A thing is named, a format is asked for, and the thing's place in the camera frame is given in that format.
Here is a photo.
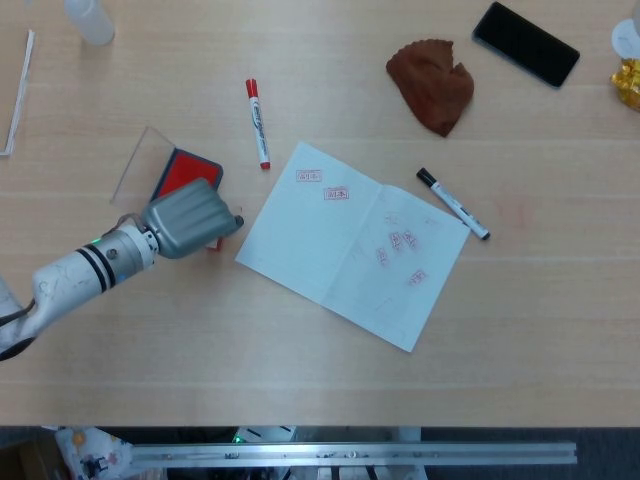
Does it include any aluminium rail profile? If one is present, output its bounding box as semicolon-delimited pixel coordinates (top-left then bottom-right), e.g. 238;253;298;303
130;441;579;470

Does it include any white round coaster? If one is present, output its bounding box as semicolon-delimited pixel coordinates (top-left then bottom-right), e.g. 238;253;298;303
611;18;640;60

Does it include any black whiteboard marker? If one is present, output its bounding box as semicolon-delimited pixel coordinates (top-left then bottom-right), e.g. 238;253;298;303
415;167;492;242

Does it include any red ink pad clear lid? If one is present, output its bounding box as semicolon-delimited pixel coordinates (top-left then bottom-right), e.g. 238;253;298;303
109;126;225;209

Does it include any colourful printed sheet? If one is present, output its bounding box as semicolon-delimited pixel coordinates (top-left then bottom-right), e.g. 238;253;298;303
53;426;135;480

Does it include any red whiteboard marker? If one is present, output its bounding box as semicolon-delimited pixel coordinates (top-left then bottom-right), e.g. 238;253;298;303
244;78;272;171

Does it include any open white lined notebook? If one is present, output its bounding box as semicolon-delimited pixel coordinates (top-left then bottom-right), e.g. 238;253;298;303
234;140;471;354

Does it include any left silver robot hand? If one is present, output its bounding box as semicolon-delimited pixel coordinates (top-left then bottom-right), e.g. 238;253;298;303
141;178;245;260

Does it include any gold snack package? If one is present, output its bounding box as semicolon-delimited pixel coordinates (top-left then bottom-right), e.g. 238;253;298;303
609;57;640;110

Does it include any black smartphone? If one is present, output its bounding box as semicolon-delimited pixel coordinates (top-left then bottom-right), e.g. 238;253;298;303
471;1;582;90

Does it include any brown crumpled cloth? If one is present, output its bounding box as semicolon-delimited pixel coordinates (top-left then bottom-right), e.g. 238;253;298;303
385;39;475;138

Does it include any translucent plastic squeeze bottle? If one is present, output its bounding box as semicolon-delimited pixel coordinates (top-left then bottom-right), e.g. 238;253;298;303
63;0;116;47

